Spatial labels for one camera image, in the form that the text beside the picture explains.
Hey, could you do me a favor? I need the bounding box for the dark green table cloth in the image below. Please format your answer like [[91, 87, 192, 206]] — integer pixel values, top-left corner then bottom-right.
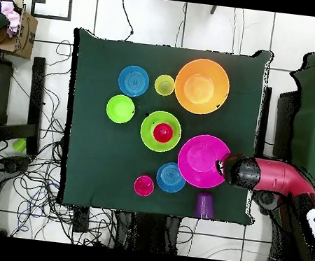
[[54, 27, 274, 227]]

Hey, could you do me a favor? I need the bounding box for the purple plastic cup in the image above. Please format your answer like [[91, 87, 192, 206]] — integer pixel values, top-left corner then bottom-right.
[[193, 191, 218, 221]]

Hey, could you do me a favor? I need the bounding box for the crimson pink plastic cup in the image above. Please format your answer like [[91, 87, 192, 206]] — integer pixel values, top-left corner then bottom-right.
[[132, 174, 157, 199]]

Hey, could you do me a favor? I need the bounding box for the black floor cable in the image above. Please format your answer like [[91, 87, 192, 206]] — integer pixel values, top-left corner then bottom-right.
[[115, 0, 139, 43]]

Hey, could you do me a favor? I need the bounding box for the yellow plastic cup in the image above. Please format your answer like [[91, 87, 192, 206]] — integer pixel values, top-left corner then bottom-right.
[[153, 73, 177, 98]]

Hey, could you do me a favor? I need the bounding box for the small green plastic bowl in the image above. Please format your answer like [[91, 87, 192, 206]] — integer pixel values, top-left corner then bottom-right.
[[104, 92, 137, 126]]

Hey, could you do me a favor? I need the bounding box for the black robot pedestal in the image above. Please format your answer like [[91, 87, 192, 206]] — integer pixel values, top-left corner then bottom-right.
[[113, 209, 183, 256]]

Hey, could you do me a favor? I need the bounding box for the tangle of floor cables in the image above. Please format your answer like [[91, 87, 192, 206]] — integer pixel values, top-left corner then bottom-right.
[[0, 33, 137, 248]]

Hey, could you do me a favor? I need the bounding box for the green cup on floor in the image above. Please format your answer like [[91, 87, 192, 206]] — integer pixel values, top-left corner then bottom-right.
[[11, 137, 27, 153]]

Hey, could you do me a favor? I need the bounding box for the orange plastic bowl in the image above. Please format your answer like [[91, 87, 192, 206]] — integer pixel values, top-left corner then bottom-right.
[[171, 55, 234, 119]]

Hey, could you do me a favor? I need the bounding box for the blue plastic bowl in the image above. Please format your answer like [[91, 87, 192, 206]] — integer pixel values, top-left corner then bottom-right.
[[154, 160, 189, 195], [115, 63, 152, 99]]

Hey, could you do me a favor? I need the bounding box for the large green plastic bowl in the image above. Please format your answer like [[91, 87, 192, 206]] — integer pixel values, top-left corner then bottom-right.
[[138, 108, 185, 155]]

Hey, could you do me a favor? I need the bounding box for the black power strip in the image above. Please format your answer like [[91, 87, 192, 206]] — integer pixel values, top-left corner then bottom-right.
[[71, 205, 91, 234]]

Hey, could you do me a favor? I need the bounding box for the red plastic cup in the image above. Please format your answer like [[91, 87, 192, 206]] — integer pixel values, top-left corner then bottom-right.
[[151, 122, 175, 145]]

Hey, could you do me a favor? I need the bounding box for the black base with knob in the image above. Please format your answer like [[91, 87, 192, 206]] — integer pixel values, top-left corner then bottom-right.
[[0, 153, 32, 182]]

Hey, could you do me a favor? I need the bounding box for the pink cloth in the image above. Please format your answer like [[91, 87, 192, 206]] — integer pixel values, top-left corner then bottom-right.
[[0, 0, 22, 38]]

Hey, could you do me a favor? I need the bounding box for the grey black base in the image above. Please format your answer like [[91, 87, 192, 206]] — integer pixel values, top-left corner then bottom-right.
[[251, 189, 282, 217]]

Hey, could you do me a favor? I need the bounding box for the black metal stand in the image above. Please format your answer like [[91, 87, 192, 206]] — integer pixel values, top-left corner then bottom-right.
[[0, 52, 50, 156]]

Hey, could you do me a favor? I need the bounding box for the large pink plastic bowl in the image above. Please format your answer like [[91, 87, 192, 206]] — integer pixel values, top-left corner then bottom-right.
[[174, 131, 233, 192]]

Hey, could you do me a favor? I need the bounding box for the brown cardboard box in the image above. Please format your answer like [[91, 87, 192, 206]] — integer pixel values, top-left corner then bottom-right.
[[0, 2, 41, 61]]

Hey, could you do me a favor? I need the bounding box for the black box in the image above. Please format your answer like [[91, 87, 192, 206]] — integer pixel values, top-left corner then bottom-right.
[[272, 89, 302, 161]]

